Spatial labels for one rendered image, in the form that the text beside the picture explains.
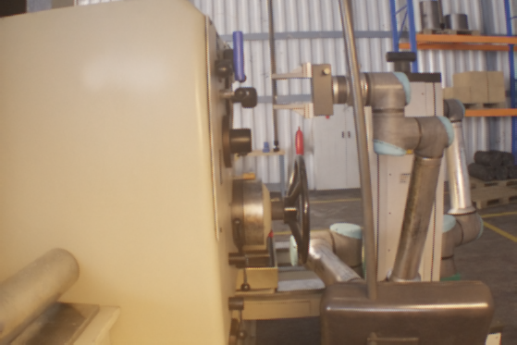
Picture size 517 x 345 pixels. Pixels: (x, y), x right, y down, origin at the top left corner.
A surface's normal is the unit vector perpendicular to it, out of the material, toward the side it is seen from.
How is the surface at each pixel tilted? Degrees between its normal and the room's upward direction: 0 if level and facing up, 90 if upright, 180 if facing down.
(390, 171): 90
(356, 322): 110
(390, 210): 90
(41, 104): 90
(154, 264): 90
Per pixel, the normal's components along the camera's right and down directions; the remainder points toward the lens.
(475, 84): 0.01, 0.07
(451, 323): -0.25, 0.41
